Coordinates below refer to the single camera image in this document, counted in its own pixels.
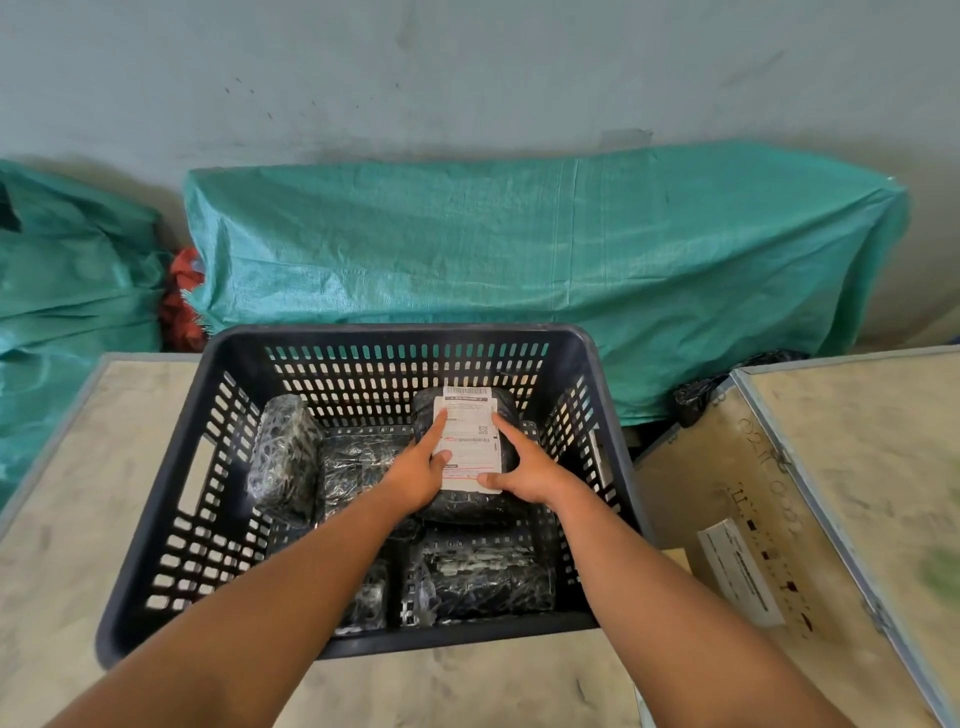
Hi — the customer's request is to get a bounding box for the person's right hand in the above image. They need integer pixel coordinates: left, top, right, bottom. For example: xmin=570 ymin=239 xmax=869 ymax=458
xmin=477 ymin=414 xmax=576 ymax=509

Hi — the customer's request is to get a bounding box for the person's left hand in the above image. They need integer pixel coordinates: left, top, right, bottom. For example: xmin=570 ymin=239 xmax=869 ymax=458
xmin=378 ymin=408 xmax=454 ymax=519

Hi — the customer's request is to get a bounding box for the white shipping label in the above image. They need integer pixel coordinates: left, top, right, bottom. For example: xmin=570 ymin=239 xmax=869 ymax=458
xmin=432 ymin=386 xmax=504 ymax=495

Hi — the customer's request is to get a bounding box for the black parcel with label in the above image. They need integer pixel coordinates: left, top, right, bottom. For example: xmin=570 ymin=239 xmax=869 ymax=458
xmin=411 ymin=386 xmax=543 ymax=526

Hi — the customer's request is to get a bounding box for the person's right forearm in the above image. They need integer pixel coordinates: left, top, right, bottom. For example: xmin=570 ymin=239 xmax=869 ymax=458
xmin=551 ymin=480 xmax=858 ymax=728

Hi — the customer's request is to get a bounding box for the person's left forearm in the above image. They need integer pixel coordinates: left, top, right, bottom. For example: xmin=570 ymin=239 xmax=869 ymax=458
xmin=43 ymin=480 xmax=423 ymax=728

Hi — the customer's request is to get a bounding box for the small black bubble wrapped parcel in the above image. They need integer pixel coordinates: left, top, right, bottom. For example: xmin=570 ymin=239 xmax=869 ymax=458
xmin=333 ymin=558 xmax=391 ymax=637

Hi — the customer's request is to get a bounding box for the black plastic bag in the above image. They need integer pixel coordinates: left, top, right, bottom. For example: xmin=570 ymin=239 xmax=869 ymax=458
xmin=671 ymin=348 xmax=810 ymax=429

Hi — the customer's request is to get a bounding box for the large green woven tarp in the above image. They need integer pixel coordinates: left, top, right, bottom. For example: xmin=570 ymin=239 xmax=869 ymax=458
xmin=183 ymin=141 xmax=913 ymax=429

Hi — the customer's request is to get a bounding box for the dark blue plastic crate basket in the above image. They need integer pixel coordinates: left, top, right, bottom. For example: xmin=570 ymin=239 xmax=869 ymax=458
xmin=95 ymin=323 xmax=652 ymax=669

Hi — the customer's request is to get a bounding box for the white paper label on crate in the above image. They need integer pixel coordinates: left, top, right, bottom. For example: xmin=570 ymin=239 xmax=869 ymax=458
xmin=696 ymin=518 xmax=786 ymax=630

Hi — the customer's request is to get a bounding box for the red mesh bag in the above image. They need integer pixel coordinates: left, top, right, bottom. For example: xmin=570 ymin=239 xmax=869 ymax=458
xmin=158 ymin=247 xmax=209 ymax=354

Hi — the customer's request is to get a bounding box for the plywood crate with metal edging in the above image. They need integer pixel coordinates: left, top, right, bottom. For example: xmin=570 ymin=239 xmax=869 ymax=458
xmin=633 ymin=344 xmax=960 ymax=728

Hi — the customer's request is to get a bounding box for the green woven sack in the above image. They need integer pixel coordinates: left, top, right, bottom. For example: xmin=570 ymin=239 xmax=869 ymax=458
xmin=0 ymin=157 xmax=172 ymax=513

